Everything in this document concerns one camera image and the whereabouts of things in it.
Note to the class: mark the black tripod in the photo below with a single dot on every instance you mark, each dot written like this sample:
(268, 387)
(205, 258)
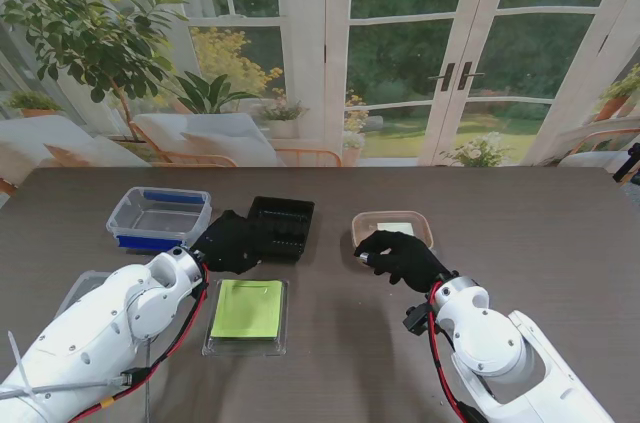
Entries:
(631, 160)

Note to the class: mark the white zip tie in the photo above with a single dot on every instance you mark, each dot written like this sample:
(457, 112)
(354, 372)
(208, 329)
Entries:
(20, 363)

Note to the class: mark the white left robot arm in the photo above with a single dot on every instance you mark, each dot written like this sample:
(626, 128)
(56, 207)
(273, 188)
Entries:
(90, 343)

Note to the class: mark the clear lid with green paper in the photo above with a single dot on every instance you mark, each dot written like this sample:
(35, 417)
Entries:
(250, 318)

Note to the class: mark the printed garden door backdrop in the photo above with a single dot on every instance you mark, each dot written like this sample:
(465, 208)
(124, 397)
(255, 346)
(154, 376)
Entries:
(300, 68)

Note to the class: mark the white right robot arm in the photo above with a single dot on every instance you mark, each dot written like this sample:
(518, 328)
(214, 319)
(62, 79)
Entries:
(500, 358)

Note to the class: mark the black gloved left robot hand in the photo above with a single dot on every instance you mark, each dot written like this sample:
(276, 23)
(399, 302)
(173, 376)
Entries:
(230, 243)

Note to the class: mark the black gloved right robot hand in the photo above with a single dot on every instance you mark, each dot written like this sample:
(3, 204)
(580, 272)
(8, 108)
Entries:
(405, 255)

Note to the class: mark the black plastic ridged tray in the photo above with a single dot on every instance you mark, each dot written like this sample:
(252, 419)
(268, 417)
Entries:
(285, 228)

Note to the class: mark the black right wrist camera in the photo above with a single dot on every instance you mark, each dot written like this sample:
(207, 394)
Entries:
(417, 320)

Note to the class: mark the clear lid with blue label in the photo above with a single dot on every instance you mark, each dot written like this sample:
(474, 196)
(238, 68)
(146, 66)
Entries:
(77, 293)

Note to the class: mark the clear container with blue clips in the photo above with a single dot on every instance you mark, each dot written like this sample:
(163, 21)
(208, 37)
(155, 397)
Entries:
(155, 220)

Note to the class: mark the clear lid with white label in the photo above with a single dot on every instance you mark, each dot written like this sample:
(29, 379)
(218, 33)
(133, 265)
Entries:
(395, 220)

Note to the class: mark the tan kraft paper bowl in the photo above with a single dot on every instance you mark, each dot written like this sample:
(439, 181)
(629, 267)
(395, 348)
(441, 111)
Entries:
(357, 250)

